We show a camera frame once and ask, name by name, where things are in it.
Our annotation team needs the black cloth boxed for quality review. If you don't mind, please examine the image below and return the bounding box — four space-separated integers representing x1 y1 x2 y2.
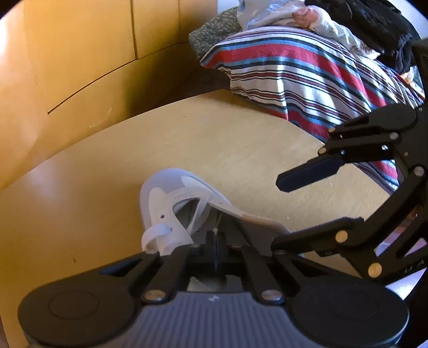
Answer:
306 0 418 72

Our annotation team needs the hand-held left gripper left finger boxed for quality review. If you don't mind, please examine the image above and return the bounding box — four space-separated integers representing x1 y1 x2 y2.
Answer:
100 231 215 303

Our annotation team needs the white shoelace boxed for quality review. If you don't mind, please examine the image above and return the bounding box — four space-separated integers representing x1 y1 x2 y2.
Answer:
141 214 222 253

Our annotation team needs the leaf-patterned pillow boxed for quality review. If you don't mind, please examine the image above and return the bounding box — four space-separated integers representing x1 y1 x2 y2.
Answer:
188 7 241 61

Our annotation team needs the wooden wardrobe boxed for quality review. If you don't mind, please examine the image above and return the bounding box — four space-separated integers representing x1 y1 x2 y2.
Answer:
0 0 219 191

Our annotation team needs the striped blanket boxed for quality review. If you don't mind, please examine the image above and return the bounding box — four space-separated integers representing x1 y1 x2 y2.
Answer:
200 27 425 193

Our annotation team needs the white shoe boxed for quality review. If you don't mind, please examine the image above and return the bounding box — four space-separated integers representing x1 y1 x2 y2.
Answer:
139 167 291 265

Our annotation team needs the pink white garment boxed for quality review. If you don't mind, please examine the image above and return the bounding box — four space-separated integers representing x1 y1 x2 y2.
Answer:
292 7 382 59

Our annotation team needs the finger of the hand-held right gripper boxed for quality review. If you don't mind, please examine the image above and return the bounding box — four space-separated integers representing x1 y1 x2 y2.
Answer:
271 165 425 279
276 107 418 194

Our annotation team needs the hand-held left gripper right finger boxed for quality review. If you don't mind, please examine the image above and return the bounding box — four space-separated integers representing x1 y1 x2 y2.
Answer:
217 231 322 303

